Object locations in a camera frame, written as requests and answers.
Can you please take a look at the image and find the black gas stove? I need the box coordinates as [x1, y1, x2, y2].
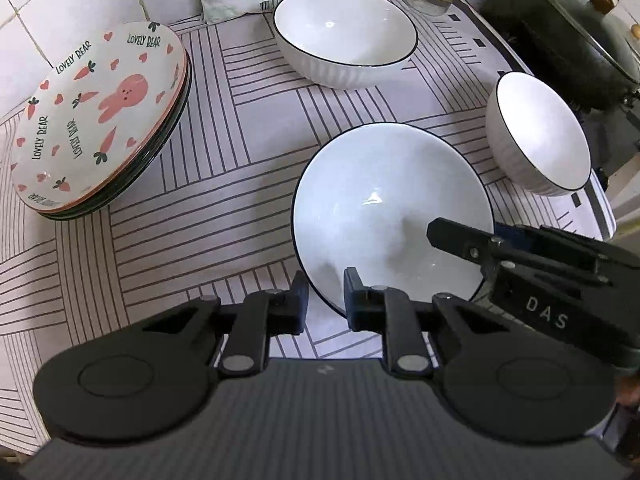
[575, 95, 640, 171]

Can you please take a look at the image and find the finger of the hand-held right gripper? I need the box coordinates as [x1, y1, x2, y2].
[495, 223, 621, 273]
[427, 217, 601, 286]

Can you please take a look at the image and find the white ribbed bowl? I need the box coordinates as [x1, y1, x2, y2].
[486, 71, 592, 197]
[272, 0, 419, 91]
[291, 122, 496, 321]

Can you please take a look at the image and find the pink rabbit print plate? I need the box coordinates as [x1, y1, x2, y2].
[10, 21, 188, 212]

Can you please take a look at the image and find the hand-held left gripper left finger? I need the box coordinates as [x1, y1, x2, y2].
[142, 271, 310, 378]

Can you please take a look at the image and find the striped white tablecloth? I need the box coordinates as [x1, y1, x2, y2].
[0, 0, 616, 456]

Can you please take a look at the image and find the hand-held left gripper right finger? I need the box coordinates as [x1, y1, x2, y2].
[343, 266, 501, 380]

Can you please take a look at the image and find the glass pot lid wooden knob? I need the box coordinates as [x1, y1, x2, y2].
[525, 0, 640, 86]

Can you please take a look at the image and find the black cooking pot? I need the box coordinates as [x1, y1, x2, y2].
[480, 0, 640, 111]

